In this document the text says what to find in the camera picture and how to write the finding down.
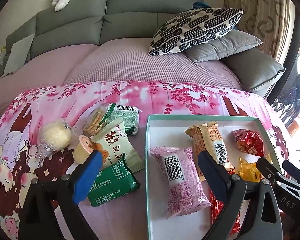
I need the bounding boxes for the white nut snack packet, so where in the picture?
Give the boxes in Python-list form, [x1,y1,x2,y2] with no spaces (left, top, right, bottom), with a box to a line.
[90,118,145,173]

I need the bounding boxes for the red patterned packet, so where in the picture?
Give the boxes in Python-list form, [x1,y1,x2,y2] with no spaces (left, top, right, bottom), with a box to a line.
[208,168,242,237]

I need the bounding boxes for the clear pack round crackers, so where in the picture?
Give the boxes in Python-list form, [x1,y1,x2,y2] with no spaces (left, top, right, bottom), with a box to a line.
[83,103,116,136]

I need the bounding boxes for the light green white packet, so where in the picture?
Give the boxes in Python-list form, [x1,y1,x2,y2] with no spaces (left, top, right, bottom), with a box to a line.
[106,104,140,135]

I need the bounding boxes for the grey sofa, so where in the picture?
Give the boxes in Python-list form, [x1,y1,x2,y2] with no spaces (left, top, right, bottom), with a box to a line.
[0,0,285,97]

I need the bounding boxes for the clear bag round bun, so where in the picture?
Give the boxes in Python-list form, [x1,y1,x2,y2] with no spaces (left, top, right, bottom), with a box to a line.
[37,119,83,159]

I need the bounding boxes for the pink snack packet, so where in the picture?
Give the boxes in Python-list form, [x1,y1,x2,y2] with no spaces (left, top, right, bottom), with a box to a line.
[150,147,211,218]

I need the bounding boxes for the yellow soft bread packet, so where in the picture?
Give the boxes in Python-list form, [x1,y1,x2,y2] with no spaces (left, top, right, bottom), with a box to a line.
[236,154,263,183]

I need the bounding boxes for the orange cream snack packet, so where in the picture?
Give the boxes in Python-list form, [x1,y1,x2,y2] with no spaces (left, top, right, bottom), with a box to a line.
[185,121,235,174]

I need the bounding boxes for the patterned beige curtain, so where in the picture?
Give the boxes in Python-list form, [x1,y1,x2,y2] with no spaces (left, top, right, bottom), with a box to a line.
[224,0,295,64]

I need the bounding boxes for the cartoon girl pink cloth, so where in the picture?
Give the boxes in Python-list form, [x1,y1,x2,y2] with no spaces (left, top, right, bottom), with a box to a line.
[0,81,295,239]

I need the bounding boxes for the pink sofa cover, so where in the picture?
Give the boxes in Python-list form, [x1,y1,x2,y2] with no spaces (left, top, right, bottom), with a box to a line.
[0,38,242,117]

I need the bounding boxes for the dark green snack packet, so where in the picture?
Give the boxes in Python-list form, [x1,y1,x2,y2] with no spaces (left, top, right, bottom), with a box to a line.
[88,154,141,206]

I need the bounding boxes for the light grey cushion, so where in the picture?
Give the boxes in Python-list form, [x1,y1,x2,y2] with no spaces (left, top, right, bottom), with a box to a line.
[2,34,35,77]

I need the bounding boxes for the teal white box lid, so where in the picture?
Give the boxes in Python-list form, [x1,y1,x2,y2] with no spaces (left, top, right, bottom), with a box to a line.
[145,114,283,239]

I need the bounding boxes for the orange jelly cup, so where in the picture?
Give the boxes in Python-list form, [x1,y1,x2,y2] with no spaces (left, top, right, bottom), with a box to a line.
[72,135,109,164]

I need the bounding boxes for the red crinkled candy packet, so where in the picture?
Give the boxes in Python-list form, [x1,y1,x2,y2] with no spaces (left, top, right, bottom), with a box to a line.
[232,129,264,157]

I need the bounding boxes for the black white patterned pillow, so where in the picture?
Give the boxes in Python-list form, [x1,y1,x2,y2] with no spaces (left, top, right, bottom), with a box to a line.
[148,8,243,56]

